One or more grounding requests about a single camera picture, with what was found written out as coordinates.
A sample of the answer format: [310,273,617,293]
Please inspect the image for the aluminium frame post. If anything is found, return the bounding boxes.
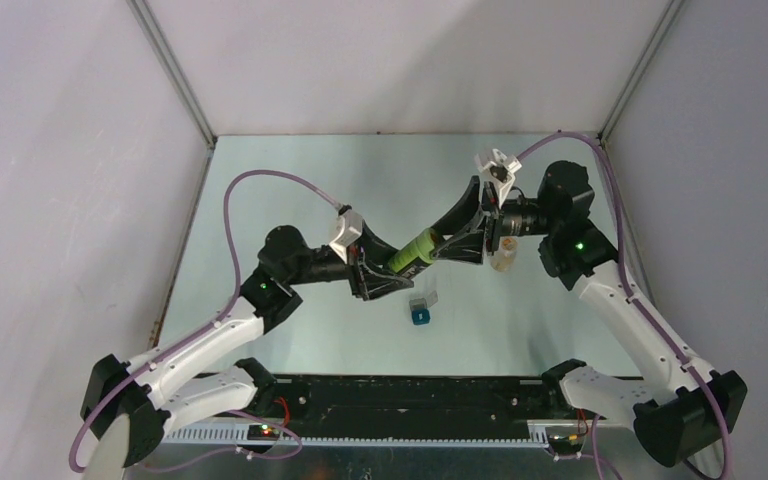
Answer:
[598,0,687,145]
[125,0,218,150]

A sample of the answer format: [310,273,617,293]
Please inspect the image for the green lidded black jar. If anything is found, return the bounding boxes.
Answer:
[387,228,439,279]

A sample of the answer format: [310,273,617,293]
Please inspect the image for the clear pill bottle gold lid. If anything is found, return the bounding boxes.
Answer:
[490,236,518,272]

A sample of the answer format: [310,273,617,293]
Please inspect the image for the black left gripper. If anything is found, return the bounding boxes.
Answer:
[285,220,412,301]

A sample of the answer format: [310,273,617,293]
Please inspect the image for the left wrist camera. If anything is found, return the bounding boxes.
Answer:
[328,205,364,264]

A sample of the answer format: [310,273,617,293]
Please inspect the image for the aluminium frame post left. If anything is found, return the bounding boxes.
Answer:
[125,0,218,150]

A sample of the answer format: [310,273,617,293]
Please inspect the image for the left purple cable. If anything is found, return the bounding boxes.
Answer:
[69,169,346,474]

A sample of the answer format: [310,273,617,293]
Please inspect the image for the purple cable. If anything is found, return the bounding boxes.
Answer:
[516,131,735,480]
[69,169,346,474]

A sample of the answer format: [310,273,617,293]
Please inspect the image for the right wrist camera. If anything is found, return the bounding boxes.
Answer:
[474,148,522,204]

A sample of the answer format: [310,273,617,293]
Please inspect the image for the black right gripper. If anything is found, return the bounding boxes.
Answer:
[428,175,560,264]

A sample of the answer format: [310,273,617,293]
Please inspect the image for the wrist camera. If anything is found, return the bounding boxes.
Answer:
[328,205,364,264]
[474,148,522,204]

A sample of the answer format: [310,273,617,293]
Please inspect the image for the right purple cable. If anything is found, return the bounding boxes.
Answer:
[516,131,735,480]

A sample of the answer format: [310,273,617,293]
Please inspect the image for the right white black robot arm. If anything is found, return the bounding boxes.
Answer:
[432,161,748,467]

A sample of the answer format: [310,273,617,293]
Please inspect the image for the aluminium frame post right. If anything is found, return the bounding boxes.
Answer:
[598,0,687,145]

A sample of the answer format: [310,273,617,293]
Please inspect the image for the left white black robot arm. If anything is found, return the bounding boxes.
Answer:
[69,212,417,472]

